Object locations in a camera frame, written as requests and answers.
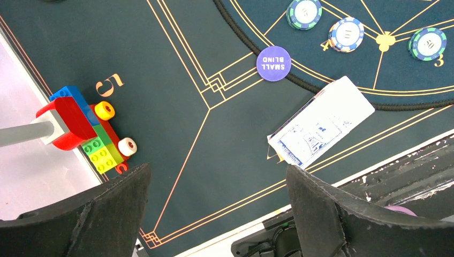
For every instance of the green poker chip stack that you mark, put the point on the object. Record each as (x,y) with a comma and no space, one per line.
(427,44)

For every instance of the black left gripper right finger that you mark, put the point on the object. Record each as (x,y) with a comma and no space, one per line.
(332,222)

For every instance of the blue playing card box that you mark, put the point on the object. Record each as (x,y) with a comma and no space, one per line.
(321,123)

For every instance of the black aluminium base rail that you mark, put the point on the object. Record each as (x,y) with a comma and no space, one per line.
(418,181)

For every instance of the dark green poker mat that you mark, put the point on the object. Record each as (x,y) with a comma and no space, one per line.
(185,87)

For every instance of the round dark poker mat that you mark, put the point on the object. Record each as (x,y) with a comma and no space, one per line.
(382,67)

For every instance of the white pink poker chip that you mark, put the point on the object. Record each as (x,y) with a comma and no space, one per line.
(346,34)

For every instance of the colourful toy brick car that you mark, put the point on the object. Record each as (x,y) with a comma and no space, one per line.
(89,128)

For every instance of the purple small blind button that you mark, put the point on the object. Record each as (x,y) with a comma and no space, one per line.
(273,63)

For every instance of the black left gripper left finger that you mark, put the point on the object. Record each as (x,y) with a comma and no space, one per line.
(101,221)

